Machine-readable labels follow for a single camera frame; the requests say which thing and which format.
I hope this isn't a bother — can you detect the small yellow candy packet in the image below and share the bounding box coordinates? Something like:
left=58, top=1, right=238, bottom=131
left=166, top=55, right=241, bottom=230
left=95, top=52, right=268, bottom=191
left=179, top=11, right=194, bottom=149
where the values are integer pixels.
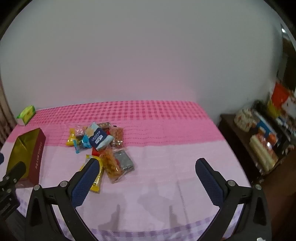
left=66, top=128, right=78, bottom=147

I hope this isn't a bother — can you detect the red tin box gold inside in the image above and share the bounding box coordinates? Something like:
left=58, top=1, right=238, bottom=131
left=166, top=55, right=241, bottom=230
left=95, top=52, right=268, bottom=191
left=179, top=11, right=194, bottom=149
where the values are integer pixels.
left=5, top=128, right=46, bottom=189

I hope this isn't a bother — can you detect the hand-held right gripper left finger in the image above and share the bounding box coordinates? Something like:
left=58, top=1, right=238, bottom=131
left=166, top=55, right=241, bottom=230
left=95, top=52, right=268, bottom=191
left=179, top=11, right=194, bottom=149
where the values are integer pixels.
left=25, top=158, right=100, bottom=241

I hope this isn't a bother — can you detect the clear orange snack packet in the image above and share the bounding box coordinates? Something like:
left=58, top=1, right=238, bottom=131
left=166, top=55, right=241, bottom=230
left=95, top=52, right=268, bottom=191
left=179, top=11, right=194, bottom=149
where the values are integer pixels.
left=99, top=148, right=126, bottom=184

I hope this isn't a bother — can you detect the cream roll package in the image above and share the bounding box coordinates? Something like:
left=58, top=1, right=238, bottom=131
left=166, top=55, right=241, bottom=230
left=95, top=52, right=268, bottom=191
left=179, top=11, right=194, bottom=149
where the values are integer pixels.
left=248, top=134, right=278, bottom=172

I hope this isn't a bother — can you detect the brown snack packet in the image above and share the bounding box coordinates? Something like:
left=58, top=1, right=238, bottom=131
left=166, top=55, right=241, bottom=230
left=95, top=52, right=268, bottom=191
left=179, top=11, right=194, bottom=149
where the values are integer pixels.
left=97, top=122, right=111, bottom=135

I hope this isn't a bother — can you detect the clear peanut packet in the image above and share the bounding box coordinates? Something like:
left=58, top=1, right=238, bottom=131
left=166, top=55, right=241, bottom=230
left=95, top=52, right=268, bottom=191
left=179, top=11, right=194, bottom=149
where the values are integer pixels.
left=109, top=126, right=124, bottom=149

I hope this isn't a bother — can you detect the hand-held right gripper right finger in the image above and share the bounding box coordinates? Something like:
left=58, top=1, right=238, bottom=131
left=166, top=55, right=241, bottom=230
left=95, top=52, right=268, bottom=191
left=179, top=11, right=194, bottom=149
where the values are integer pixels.
left=195, top=158, right=272, bottom=241

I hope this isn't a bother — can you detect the large yellow snack packet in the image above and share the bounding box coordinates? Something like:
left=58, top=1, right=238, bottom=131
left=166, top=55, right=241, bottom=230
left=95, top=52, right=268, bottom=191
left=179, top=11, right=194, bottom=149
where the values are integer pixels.
left=79, top=154, right=105, bottom=193

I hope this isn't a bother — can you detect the pink checkered tablecloth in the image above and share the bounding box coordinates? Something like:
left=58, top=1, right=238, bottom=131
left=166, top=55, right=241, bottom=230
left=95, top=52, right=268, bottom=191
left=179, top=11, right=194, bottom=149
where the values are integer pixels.
left=5, top=100, right=252, bottom=241

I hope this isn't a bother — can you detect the pink and white snack packet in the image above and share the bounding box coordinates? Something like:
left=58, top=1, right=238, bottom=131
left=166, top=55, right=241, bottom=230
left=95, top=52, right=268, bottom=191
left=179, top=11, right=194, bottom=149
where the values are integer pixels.
left=75, top=125, right=88, bottom=137

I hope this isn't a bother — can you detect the blue and white box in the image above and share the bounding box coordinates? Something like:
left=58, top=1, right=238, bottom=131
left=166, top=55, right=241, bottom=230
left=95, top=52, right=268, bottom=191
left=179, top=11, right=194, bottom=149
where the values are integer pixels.
left=254, top=116, right=278, bottom=139

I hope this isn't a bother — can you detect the green tissue box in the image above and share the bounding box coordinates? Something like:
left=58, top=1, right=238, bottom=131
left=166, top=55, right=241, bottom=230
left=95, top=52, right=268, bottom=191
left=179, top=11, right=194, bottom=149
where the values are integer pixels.
left=16, top=105, right=36, bottom=126

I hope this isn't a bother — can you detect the orange gift bag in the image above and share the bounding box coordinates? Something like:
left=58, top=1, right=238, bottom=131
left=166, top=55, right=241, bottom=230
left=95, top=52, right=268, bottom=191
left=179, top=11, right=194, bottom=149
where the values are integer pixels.
left=268, top=81, right=296, bottom=116

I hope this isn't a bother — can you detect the blue and white snack bag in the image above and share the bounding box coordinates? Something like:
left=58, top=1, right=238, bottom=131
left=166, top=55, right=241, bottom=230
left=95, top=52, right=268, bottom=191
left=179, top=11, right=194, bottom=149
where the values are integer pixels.
left=84, top=122, right=114, bottom=151

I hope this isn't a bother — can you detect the small blue snack packet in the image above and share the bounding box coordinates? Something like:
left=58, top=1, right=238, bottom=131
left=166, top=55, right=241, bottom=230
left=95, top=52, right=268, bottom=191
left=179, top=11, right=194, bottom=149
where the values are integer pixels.
left=74, top=135, right=91, bottom=154

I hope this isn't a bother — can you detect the dark wooden cabinet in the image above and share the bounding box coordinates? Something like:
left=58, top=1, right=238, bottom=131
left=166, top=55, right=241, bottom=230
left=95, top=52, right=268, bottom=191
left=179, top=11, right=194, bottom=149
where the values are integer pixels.
left=217, top=100, right=296, bottom=186

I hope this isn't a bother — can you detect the dark glass pane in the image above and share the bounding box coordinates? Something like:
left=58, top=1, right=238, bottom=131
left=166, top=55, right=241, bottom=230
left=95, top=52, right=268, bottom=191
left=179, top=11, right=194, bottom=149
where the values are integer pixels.
left=277, top=23, right=296, bottom=93

